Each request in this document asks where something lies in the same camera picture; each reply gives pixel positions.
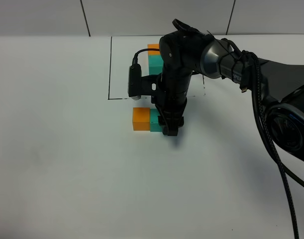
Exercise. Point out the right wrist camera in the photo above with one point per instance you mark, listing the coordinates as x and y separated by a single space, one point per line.
139 85

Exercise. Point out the teal template cube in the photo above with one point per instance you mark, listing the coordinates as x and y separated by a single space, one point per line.
155 64

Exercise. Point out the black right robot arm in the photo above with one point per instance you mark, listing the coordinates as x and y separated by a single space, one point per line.
279 88

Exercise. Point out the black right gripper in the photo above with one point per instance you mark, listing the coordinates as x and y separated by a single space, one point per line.
170 99

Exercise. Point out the orange template cube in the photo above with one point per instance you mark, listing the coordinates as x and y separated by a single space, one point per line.
153 49

